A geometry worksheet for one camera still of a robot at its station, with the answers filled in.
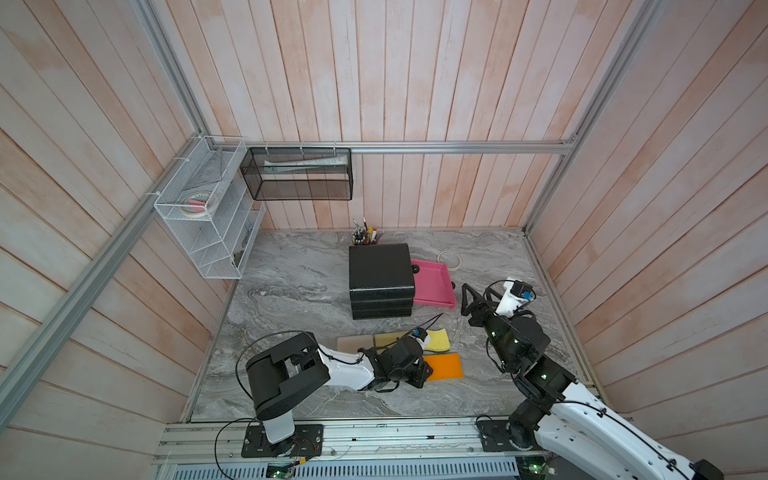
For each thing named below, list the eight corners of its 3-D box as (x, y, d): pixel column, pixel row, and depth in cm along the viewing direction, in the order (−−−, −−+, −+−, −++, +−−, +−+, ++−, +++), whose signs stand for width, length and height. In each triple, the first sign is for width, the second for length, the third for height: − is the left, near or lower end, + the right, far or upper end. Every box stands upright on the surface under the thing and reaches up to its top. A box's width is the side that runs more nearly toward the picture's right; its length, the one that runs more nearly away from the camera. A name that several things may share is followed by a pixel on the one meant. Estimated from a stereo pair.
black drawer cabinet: (351, 325, 96) (346, 294, 81) (354, 278, 108) (350, 243, 94) (409, 325, 96) (414, 294, 81) (405, 278, 108) (410, 243, 94)
